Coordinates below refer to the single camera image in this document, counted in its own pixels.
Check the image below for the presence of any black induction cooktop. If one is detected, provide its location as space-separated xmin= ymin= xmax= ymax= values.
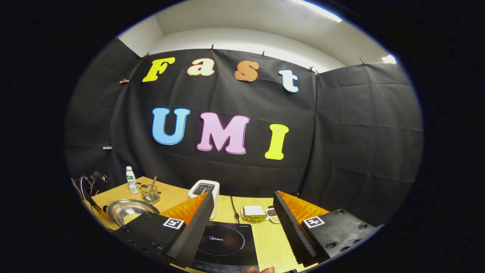
xmin=191 ymin=221 xmax=259 ymax=273

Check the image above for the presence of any row of black clips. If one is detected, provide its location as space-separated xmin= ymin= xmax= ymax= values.
xmin=142 ymin=44 xmax=366 ymax=75

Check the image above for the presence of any black power cable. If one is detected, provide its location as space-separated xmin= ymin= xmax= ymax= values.
xmin=230 ymin=196 xmax=241 ymax=223

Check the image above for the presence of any small white snack dish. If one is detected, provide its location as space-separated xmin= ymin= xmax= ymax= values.
xmin=266 ymin=206 xmax=282 ymax=224

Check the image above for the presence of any black backdrop cloth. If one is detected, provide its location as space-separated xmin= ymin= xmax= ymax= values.
xmin=64 ymin=37 xmax=424 ymax=228

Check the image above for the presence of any sandwich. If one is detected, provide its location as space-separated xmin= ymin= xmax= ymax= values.
xmin=242 ymin=206 xmax=268 ymax=222

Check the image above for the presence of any white toaster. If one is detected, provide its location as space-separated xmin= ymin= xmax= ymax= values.
xmin=188 ymin=180 xmax=220 ymax=220

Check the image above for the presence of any white drink bottle green label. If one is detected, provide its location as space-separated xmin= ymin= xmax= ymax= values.
xmin=125 ymin=166 xmax=139 ymax=195

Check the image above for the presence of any wire mesh utensil holder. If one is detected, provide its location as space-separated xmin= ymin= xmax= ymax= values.
xmin=140 ymin=185 xmax=160 ymax=204

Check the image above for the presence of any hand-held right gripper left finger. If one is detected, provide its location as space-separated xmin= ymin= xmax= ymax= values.
xmin=114 ymin=191 xmax=215 ymax=269

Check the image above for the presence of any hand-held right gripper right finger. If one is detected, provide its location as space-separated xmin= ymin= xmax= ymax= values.
xmin=273 ymin=190 xmax=379 ymax=268

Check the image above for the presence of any ceiling light strip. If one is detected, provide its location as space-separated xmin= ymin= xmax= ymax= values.
xmin=290 ymin=0 xmax=343 ymax=23

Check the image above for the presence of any stainless steel pot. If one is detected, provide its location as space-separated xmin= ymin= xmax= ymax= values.
xmin=107 ymin=199 xmax=160 ymax=227

